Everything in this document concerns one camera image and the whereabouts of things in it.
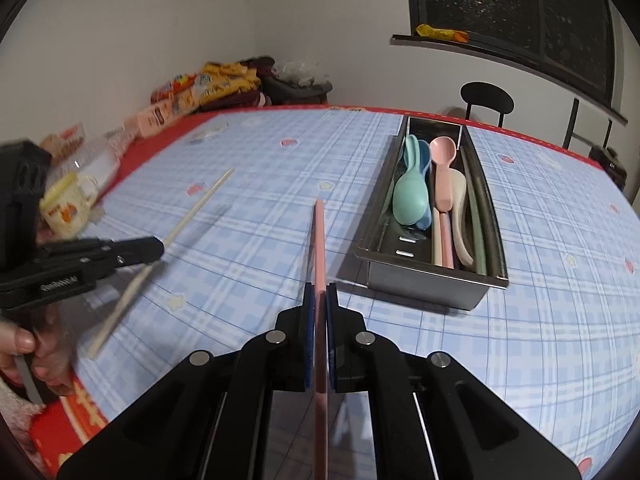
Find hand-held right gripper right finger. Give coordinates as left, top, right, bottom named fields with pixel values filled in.
left=326, top=283, right=585, bottom=480

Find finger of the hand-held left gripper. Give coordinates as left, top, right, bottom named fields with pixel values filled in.
left=74, top=236, right=167, bottom=282

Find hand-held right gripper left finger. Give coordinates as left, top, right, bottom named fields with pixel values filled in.
left=55, top=284, right=317, bottom=480

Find metal utensil tray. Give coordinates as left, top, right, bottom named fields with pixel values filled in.
left=354, top=115, right=510, bottom=312

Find green spoon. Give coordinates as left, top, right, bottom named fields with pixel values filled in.
left=392, top=134, right=433, bottom=227

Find green chopstick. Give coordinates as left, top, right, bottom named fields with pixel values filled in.
left=460, top=150, right=482, bottom=275
left=470, top=157, right=490, bottom=276

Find beige spoon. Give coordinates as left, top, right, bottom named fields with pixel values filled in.
left=447, top=169, right=476, bottom=267

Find blue spoon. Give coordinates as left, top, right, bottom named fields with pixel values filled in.
left=416, top=139, right=435, bottom=232

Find pink spoon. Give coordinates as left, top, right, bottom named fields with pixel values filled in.
left=429, top=136, right=457, bottom=213

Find person's left hand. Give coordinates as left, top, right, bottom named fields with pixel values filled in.
left=0, top=310, right=77, bottom=402

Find yellow cup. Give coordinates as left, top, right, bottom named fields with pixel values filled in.
left=40, top=172, right=101, bottom=237

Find red label plastic container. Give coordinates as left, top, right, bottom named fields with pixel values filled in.
left=40, top=125, right=87, bottom=162

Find clear plastic bottle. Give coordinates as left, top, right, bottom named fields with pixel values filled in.
left=50, top=135, right=127, bottom=197

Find pink box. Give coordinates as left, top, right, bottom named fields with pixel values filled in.
left=125, top=102, right=176, bottom=139

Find blue plaid tablecloth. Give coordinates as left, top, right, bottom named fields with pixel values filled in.
left=30, top=105, right=640, bottom=480

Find beige snack packet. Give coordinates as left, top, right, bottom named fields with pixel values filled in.
left=150, top=87, right=202, bottom=122

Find orange snack bag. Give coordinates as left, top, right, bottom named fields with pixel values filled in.
left=152, top=74, right=198, bottom=103

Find yellow printed fabric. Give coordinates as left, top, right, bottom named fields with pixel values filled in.
left=200, top=61, right=261, bottom=108

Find dark red clothes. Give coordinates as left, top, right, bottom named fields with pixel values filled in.
left=240, top=56, right=277, bottom=107

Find dark stool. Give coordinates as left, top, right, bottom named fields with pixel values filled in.
left=262, top=77, right=333, bottom=107

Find clear plastic bag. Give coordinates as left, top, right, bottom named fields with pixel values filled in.
left=275, top=57, right=321, bottom=86

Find black round chair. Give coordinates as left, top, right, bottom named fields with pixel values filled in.
left=460, top=81, right=516, bottom=128

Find yellow snack packet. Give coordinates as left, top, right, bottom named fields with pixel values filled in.
left=416, top=24, right=471, bottom=44

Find dark rice cooker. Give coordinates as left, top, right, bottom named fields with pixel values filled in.
left=590, top=145, right=628, bottom=191

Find black windowsill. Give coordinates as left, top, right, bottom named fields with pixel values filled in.
left=391, top=34, right=628, bottom=126

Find dark window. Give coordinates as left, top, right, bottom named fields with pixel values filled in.
left=404, top=0, right=621, bottom=111

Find black metal frame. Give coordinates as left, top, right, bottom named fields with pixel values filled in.
left=562, top=97, right=613, bottom=152

